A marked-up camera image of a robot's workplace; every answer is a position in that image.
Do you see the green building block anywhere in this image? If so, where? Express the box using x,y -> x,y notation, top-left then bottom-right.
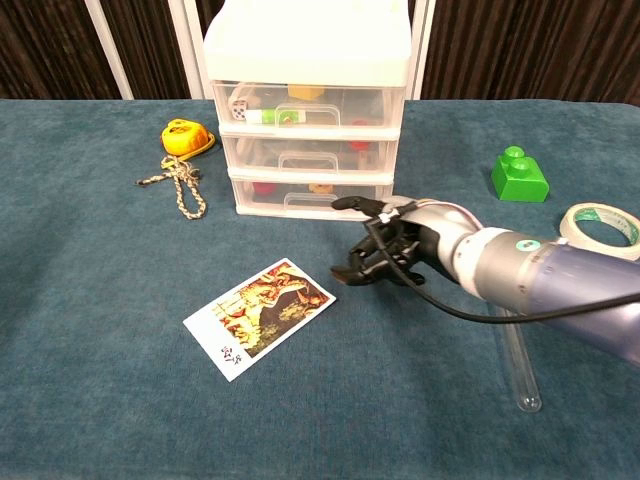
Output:
490,145 -> 550,203

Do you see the white plastic drawer cabinet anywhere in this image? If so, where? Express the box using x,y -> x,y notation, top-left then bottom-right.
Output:
202,0 -> 414,222

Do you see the white panel frame post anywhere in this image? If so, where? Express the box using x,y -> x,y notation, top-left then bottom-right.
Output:
84,0 -> 134,100
408,0 -> 436,100
167,0 -> 207,100

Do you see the clear drawer with die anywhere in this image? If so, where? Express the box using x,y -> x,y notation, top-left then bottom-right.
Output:
212,81 -> 405,129

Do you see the masking tape roll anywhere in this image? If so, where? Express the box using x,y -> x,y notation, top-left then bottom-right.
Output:
558,202 -> 640,262

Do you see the clear drawer with wooden parts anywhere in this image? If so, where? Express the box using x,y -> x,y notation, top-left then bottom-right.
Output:
221,134 -> 401,172

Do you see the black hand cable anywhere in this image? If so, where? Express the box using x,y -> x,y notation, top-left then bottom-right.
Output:
366,213 -> 640,322

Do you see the teal table cloth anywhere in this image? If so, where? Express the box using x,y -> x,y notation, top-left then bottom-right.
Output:
0,98 -> 640,480

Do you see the picture card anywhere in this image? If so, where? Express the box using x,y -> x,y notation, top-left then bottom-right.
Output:
182,257 -> 337,383

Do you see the green white tube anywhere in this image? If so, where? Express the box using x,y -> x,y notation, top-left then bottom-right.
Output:
244,108 -> 309,126

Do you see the clear drawer with red ball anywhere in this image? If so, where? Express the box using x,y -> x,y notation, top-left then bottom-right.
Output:
230,177 -> 396,214

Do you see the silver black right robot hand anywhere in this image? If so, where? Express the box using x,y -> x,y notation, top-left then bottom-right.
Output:
330,195 -> 484,301

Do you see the braided beige rope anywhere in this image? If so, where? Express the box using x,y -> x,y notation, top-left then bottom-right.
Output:
135,154 -> 207,220

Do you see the yellow tape measure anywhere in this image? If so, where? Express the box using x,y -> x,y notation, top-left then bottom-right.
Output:
160,118 -> 217,160

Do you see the glass test tube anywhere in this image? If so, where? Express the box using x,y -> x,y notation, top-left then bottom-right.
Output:
499,305 -> 543,414

